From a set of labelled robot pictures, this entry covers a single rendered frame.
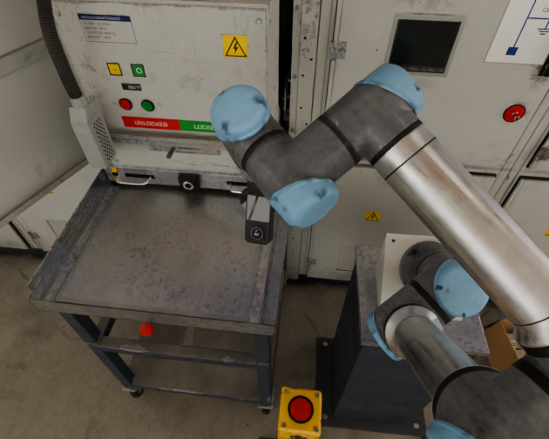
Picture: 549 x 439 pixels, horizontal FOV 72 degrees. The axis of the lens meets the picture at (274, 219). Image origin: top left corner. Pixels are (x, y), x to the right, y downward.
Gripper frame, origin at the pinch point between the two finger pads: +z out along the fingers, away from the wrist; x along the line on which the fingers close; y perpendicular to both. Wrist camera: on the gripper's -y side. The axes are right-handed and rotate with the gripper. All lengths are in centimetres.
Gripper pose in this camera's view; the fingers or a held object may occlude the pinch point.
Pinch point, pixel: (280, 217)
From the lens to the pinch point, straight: 78.3
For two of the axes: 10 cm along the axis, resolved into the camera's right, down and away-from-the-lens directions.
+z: 1.8, 3.3, 9.3
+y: 2.2, -9.3, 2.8
